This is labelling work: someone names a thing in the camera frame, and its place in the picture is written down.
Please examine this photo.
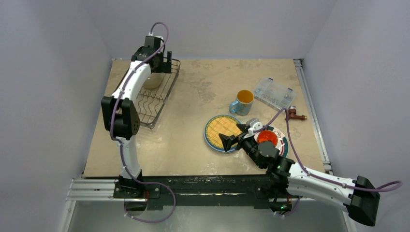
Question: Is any white ceramic bowl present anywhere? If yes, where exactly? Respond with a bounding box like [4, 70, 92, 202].
[143, 73, 164, 89]

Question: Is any blue butterfly mug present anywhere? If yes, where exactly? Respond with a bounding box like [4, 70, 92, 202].
[229, 90, 254, 116]

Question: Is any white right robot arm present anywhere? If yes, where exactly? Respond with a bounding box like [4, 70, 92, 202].
[219, 132, 381, 226]

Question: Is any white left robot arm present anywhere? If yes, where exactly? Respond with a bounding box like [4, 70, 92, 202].
[101, 33, 172, 198]

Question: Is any blue plate with bamboo pattern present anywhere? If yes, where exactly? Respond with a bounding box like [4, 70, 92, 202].
[204, 114, 242, 152]

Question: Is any red translucent cup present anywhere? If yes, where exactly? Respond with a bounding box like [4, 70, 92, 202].
[255, 130, 278, 146]

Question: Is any striped rim white plate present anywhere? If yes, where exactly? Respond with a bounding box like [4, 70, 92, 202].
[253, 126, 289, 157]

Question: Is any clear plastic screw box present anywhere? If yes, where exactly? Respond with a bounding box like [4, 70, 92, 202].
[253, 78, 296, 110]

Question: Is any brown pipe fitting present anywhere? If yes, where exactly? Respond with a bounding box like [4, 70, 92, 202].
[287, 108, 307, 121]

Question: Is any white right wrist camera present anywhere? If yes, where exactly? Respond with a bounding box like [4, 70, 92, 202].
[246, 118, 263, 135]

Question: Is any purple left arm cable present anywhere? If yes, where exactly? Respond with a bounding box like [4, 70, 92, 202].
[109, 21, 177, 224]

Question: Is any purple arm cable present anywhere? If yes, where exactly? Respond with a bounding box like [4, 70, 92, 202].
[261, 108, 403, 218]
[109, 21, 177, 224]

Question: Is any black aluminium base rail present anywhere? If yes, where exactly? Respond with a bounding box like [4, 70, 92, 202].
[65, 174, 308, 212]

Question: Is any black wire dish rack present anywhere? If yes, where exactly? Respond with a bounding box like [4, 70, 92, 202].
[114, 58, 181, 130]

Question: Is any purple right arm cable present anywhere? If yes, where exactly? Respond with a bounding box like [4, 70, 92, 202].
[261, 108, 403, 218]

